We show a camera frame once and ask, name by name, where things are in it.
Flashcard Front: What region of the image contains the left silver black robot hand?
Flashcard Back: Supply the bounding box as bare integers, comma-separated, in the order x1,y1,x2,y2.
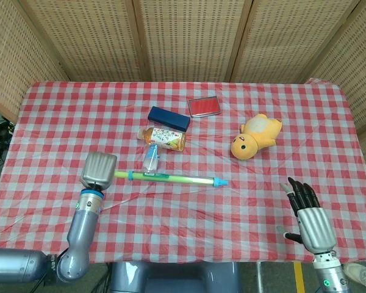
79,151,118,192

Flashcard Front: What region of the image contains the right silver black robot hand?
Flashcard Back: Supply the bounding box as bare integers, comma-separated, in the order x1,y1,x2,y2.
276,176,337,254

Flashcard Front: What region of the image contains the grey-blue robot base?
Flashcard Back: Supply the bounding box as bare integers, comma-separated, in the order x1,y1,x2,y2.
109,261,242,293

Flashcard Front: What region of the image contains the red white checkered tablecloth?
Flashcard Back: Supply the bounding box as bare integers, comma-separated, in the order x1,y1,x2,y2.
0,79,366,266

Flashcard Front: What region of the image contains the small clear spray bottle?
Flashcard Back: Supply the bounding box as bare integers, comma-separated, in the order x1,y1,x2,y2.
142,144,160,173

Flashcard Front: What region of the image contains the white sneaker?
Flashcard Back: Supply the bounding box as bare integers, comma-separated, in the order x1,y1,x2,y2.
343,262,366,293

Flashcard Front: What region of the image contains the white table leg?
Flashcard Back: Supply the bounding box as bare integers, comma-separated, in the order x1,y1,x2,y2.
255,261,264,293

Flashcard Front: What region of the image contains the amber tea bottle printed label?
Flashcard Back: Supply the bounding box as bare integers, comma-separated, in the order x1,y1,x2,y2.
137,126,187,153

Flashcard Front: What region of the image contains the navy blue rectangular box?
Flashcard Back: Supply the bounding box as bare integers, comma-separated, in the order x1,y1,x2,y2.
148,106,192,133

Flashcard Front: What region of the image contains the orange plush toy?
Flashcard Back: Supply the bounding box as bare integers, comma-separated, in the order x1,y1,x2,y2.
230,113,284,161

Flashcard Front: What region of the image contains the red ink pad silver rim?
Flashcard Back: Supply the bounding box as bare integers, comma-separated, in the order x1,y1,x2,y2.
187,95,222,119

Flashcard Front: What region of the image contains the woven bamboo screen panel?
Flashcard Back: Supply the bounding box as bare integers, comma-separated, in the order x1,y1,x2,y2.
18,0,152,82
131,0,254,82
228,0,366,83
0,0,68,123
301,0,366,202

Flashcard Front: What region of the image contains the black cables bundle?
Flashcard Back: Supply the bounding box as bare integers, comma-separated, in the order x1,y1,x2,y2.
0,115,16,167

